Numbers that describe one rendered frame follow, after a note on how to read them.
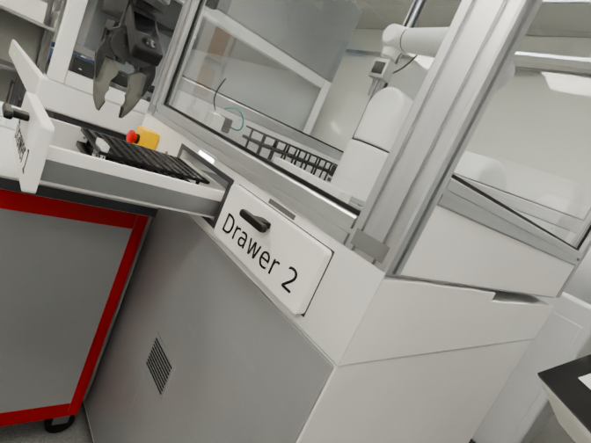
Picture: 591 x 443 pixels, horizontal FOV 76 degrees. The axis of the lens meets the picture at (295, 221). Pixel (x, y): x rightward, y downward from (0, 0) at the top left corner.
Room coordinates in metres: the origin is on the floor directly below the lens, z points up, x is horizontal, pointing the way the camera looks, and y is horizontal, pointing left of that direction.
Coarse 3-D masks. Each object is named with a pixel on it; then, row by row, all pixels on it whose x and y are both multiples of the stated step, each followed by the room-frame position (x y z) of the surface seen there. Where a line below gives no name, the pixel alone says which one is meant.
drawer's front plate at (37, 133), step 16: (32, 96) 0.71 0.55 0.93; (32, 112) 0.62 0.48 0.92; (16, 128) 0.73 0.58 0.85; (32, 128) 0.59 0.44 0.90; (48, 128) 0.54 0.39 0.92; (16, 144) 0.68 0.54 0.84; (32, 144) 0.55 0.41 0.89; (48, 144) 0.54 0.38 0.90; (16, 160) 0.64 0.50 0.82; (32, 160) 0.53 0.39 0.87; (32, 176) 0.54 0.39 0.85; (32, 192) 0.54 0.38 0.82
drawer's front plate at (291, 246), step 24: (240, 192) 0.71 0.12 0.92; (240, 216) 0.69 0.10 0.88; (264, 216) 0.64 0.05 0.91; (240, 240) 0.67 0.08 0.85; (264, 240) 0.62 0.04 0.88; (288, 240) 0.58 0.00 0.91; (312, 240) 0.56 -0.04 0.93; (264, 264) 0.61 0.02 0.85; (288, 264) 0.57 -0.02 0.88; (312, 264) 0.54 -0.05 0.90; (288, 288) 0.55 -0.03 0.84; (312, 288) 0.54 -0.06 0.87
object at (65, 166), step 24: (72, 144) 0.79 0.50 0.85; (48, 168) 0.56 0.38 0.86; (72, 168) 0.58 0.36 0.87; (96, 168) 0.61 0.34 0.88; (120, 168) 0.64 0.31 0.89; (96, 192) 0.62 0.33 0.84; (120, 192) 0.64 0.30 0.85; (144, 192) 0.67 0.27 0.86; (168, 192) 0.70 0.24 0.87; (192, 192) 0.73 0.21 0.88; (216, 192) 0.77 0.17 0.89
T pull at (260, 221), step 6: (240, 210) 0.63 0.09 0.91; (246, 210) 0.63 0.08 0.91; (246, 216) 0.62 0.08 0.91; (252, 216) 0.61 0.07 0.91; (258, 216) 0.63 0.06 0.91; (252, 222) 0.60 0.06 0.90; (258, 222) 0.59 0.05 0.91; (264, 222) 0.61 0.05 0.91; (258, 228) 0.59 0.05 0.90; (264, 228) 0.58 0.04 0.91
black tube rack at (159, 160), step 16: (80, 144) 0.75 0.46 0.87; (112, 144) 0.74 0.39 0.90; (128, 144) 0.81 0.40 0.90; (112, 160) 0.74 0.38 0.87; (128, 160) 0.68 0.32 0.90; (144, 160) 0.72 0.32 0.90; (160, 160) 0.80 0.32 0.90; (176, 160) 0.87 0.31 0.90; (176, 176) 0.85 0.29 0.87; (192, 176) 0.77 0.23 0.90
